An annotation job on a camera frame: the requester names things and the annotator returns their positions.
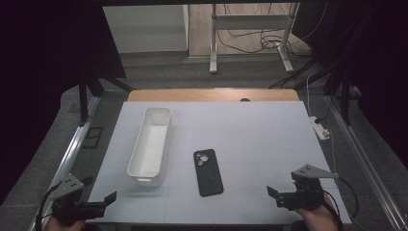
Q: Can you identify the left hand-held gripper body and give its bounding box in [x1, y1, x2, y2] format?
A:
[48, 172, 107, 227]

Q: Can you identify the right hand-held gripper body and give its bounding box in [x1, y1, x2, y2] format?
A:
[274, 164, 340, 212]

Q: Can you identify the black phone case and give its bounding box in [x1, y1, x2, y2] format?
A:
[192, 148, 225, 197]

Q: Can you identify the person's right hand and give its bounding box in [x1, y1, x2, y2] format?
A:
[294, 192, 341, 231]

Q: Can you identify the person's left hand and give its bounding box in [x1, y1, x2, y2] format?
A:
[43, 217, 87, 231]

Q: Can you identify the white board on table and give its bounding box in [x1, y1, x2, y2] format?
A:
[81, 100, 352, 225]

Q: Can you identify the white plastic storage bin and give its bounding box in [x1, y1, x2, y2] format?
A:
[126, 106, 173, 189]

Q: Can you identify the white power strip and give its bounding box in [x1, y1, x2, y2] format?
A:
[309, 115, 332, 141]

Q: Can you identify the black metal stand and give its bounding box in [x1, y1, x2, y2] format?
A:
[78, 71, 133, 127]
[322, 65, 354, 127]

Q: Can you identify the black curtain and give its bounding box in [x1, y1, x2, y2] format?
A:
[0, 0, 127, 206]
[293, 0, 408, 162]

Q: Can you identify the wooden table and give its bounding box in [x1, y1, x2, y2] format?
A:
[127, 89, 300, 103]

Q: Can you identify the white cabinet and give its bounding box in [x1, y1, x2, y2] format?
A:
[102, 4, 190, 55]

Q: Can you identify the left hand-held gripper cable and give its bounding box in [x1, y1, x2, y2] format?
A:
[34, 182, 63, 231]

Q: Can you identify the hand-held gripper cable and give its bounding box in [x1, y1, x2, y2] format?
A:
[34, 182, 63, 231]
[321, 175, 360, 231]

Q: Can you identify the aluminium rail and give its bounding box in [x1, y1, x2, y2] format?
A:
[28, 95, 102, 231]
[326, 95, 408, 231]

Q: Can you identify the black frame on floor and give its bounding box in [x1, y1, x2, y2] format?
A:
[81, 126, 105, 149]

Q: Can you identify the right hand-held gripper cable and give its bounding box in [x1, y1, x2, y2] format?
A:
[321, 175, 360, 231]

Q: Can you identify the black plug cable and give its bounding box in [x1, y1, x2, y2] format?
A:
[315, 101, 332, 125]

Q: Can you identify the white power cable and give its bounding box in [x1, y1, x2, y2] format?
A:
[305, 75, 314, 118]

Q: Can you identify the tangle of black floor cables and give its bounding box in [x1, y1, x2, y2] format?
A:
[216, 3, 311, 56]

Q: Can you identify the white metal desk frame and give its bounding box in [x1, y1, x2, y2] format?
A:
[209, 3, 301, 75]

